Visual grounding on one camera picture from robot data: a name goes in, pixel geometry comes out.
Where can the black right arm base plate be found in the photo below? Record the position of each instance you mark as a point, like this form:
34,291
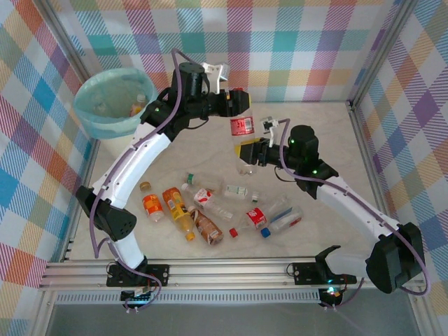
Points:
302,273

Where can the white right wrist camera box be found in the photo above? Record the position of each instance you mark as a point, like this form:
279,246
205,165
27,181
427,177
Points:
269,123

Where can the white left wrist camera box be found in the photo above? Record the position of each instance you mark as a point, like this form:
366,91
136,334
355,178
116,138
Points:
217,75

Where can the clear bottle green white label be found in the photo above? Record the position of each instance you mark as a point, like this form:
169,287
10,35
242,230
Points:
238,192

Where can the white bin with teal liner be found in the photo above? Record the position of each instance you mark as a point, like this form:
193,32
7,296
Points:
91,119

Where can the small circuit board green light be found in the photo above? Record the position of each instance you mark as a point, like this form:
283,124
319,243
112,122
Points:
332,293
136,299

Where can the aluminium frame post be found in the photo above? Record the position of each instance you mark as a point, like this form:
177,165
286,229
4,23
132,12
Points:
42,315
67,42
421,315
382,52

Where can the clear bottle blue cap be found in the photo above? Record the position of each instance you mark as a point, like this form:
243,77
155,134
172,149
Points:
287,220

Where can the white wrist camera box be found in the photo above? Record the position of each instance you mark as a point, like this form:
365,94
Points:
217,75
269,123

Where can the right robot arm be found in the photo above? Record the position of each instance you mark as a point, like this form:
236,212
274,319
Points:
350,203

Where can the orange juice bottle yellow cap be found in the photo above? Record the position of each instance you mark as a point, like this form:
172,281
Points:
176,206

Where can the aluminium frame floor rail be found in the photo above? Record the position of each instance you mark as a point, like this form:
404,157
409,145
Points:
85,168
362,140

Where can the clear bottle green neck label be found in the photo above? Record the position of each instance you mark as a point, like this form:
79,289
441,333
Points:
210,180

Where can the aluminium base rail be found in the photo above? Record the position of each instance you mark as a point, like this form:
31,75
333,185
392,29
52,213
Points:
227,274

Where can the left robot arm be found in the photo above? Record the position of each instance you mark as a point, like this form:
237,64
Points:
140,164

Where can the clear bottle red white label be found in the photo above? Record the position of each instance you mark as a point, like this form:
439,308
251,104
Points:
204,197

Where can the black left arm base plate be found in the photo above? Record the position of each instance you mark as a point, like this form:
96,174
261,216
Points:
157,274

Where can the brown chocolate drink bottle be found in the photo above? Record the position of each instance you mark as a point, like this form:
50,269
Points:
210,229

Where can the small orange label bottle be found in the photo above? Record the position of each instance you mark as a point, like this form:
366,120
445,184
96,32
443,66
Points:
153,206

